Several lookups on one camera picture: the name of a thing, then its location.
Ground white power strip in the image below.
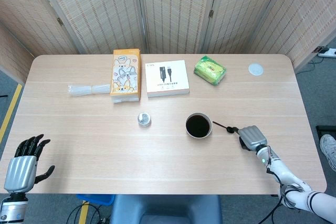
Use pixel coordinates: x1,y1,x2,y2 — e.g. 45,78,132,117
318,48,336,58

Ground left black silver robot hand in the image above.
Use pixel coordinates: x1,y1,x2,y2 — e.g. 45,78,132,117
4,134,56,193

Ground small black spoon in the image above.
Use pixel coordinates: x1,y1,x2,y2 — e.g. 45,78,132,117
212,121,236,133

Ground woven folding screen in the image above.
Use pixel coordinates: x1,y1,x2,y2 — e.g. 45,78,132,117
0,0,336,84

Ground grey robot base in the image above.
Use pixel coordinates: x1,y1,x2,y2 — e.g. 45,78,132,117
110,194,223,224

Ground black floor cables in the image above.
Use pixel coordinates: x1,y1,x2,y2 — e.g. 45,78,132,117
65,202,111,224

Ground small round tin can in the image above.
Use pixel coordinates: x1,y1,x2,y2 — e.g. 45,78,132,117
138,112,152,127

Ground black metal frame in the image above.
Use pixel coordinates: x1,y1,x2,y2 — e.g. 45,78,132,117
314,125,336,138

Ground green tissue pack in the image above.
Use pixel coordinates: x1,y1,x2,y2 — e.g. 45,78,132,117
193,55,228,87

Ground white round lid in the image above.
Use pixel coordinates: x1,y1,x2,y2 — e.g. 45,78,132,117
248,62,265,76

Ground cup of dark coffee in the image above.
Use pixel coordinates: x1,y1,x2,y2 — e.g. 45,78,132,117
185,112,213,139

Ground white USB cable box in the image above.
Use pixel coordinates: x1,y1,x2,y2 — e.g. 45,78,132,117
144,59,191,98

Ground orange corgi tissue pack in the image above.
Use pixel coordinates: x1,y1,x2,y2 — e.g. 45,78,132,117
109,48,142,104

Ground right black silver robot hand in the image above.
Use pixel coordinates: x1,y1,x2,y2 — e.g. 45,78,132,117
226,125,268,153

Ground white sneaker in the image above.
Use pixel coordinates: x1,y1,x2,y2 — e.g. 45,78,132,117
319,134,336,172

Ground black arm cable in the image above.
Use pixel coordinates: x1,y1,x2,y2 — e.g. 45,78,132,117
258,195,285,224

